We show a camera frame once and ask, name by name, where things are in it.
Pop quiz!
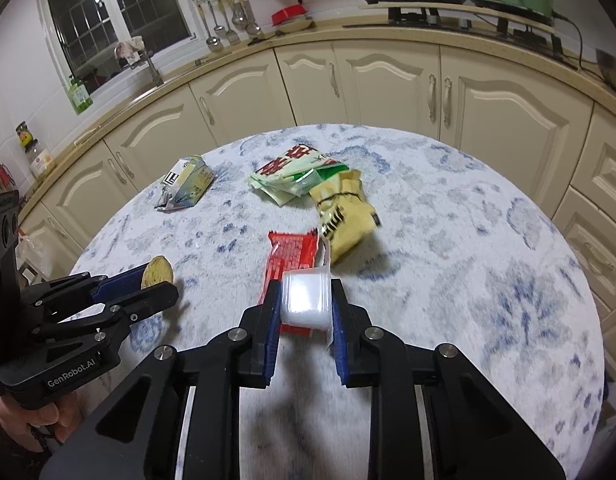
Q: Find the green bottle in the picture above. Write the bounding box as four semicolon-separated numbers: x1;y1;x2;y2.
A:
68;75;94;115

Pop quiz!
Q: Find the pale green packet red print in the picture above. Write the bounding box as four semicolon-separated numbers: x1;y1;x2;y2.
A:
248;144;333;206

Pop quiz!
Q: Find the person's left hand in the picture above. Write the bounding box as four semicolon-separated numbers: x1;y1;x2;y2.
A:
0;394;77;454

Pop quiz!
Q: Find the steel wok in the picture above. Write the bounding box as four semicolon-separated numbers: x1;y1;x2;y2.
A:
595;47;616;101

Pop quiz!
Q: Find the beige kitchen countertop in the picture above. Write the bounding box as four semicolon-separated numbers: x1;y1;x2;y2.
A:
15;14;616;216

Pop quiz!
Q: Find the row of cream cabinet doors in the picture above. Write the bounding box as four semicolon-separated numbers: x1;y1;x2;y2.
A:
18;35;616;376

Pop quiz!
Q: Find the white packet green stripe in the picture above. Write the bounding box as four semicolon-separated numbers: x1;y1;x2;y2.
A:
288;156;350;197

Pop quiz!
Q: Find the small clear plastic bag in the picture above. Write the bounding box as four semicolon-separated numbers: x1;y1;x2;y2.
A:
18;235;53;282

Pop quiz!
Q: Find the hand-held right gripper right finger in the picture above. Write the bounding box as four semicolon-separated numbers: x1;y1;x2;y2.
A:
330;280;576;480

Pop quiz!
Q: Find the white plastic cup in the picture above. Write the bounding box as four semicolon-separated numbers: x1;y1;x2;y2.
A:
279;268;335;332

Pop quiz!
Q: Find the steel ladle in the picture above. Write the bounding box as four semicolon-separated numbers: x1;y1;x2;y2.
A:
199;2;225;52

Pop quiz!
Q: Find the black power cable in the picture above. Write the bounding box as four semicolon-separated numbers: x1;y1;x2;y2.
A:
552;10;601;79

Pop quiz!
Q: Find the red lidded box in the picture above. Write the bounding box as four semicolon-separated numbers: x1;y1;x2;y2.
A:
272;4;309;26

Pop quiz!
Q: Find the pale yellow snack bag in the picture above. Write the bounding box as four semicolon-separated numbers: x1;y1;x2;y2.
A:
309;170;382;267

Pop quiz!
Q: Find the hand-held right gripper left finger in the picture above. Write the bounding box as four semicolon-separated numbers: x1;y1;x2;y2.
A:
38;280;283;480

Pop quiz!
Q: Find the red wrapper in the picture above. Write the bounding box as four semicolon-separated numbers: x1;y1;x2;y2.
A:
257;230;323;337

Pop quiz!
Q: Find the steel slotted spatula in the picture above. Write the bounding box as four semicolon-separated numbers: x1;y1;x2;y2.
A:
222;0;240;45

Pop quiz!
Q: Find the steel faucet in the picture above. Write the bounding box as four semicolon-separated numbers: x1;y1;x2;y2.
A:
138;50;165;87

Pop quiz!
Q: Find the black gas stove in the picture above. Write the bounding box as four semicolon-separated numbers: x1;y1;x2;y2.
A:
343;2;579;69

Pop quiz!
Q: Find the crushed white green carton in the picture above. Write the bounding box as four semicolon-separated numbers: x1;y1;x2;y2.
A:
155;156;217;211

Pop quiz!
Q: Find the white framed window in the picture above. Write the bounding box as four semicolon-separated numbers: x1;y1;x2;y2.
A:
43;0;191;79

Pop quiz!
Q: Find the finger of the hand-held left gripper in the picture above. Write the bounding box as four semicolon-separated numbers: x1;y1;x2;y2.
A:
30;281;180;337
19;265;150;319

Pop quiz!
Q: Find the clear jar white label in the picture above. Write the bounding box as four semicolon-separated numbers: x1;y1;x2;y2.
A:
27;140;57;181

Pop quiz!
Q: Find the round tan biscuit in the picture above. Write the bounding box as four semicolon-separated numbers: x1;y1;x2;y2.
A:
140;256;175;291

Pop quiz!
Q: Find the pale rag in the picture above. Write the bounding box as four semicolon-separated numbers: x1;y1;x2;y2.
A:
114;36;145;64

